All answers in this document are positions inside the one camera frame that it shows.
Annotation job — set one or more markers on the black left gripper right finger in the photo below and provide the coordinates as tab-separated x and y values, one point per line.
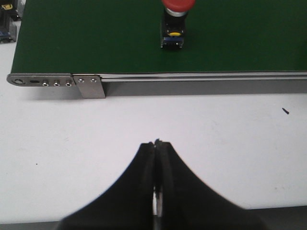
185	202

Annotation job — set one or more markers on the green conveyor belt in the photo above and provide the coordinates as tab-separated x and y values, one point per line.
123	36

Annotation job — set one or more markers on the aluminium conveyor frame rail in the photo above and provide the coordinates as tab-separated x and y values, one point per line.
101	85

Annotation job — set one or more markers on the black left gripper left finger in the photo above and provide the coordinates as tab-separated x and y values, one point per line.
126	205

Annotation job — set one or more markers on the buttons pile beside belt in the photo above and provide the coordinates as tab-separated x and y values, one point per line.
11	14

